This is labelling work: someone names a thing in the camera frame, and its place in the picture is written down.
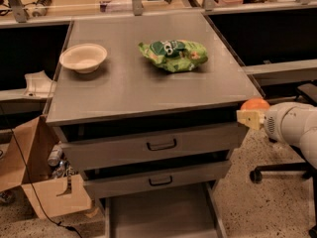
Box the left metal shelf post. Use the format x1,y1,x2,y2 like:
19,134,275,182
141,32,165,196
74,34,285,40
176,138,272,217
8,0,29,23

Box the grey top drawer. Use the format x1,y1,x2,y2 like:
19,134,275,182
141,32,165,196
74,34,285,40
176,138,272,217
62,122,248,171

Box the orange can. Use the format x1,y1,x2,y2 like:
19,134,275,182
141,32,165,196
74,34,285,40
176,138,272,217
241,98,269,110

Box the grey metal drawer cabinet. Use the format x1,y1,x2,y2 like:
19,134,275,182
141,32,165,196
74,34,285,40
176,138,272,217
45,11,264,238

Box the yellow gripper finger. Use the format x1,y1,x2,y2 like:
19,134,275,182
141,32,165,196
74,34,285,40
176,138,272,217
237,109,264,130

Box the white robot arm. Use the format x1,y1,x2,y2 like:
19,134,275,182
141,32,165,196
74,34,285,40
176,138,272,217
237,99,317,169

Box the white plastic bracket part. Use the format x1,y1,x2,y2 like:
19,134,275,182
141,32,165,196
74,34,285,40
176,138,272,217
24,70,56,98

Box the small purple object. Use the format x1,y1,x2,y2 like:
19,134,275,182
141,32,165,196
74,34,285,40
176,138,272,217
99,1,109,12

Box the black office chair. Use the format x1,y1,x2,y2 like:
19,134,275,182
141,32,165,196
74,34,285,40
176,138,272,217
250,83,317,238

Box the black floor cable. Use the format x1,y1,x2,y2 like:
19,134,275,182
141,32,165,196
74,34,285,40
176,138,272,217
0,106,84,238

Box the silver can in box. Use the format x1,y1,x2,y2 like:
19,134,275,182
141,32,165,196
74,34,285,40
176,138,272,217
48,145,62,167

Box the green chip bag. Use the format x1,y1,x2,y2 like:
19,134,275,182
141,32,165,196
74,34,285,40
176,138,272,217
139,40,208,73

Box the grey middle drawer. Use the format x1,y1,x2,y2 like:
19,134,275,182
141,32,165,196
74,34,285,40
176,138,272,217
83,161,231,199

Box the brown cardboard box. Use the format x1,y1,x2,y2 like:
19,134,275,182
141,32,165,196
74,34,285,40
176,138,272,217
0,117,92,219

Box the white paper bowl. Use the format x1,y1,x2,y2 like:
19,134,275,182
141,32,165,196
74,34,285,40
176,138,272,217
59,44,108,73

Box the grey open bottom drawer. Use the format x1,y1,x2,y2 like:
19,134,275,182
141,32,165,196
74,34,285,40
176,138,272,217
105,182,228,238

